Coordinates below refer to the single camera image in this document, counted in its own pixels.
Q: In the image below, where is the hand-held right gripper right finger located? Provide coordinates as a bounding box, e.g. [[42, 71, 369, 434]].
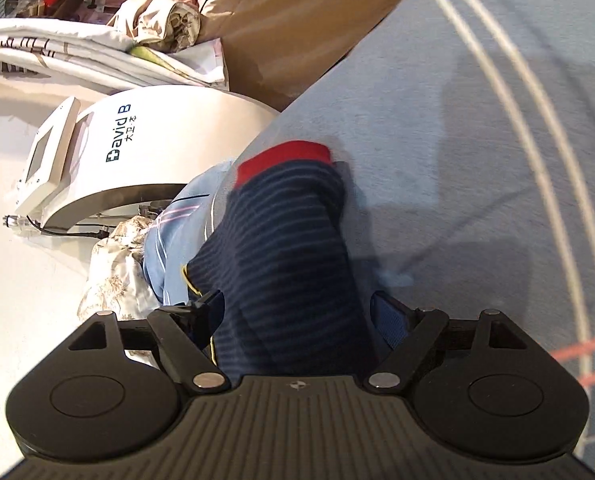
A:
[[365, 292, 522, 392]]

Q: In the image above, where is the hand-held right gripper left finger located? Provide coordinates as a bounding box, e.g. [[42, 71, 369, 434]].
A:
[[67, 290, 229, 394]]

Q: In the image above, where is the navy knit sweater red trim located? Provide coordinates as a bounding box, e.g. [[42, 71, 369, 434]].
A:
[[184, 141, 379, 379]]

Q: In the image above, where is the beige floral blanket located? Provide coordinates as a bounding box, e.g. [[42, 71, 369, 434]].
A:
[[77, 212, 161, 322]]

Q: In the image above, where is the blue plaid bedsheet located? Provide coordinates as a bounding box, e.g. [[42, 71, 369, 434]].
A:
[[142, 0, 595, 466]]

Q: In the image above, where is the white curved machine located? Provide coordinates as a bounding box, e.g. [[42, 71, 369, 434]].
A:
[[4, 85, 281, 237]]

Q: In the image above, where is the folded white printed bedding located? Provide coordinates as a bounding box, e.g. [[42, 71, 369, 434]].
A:
[[0, 17, 228, 92]]

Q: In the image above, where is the beige padded jacket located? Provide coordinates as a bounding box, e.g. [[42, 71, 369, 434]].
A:
[[108, 0, 239, 55]]

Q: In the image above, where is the black cable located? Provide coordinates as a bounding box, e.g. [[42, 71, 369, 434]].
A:
[[6, 214, 112, 240]]

